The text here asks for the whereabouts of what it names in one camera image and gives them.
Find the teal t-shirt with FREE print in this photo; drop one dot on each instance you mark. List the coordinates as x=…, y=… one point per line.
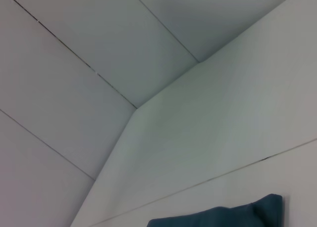
x=223, y=215

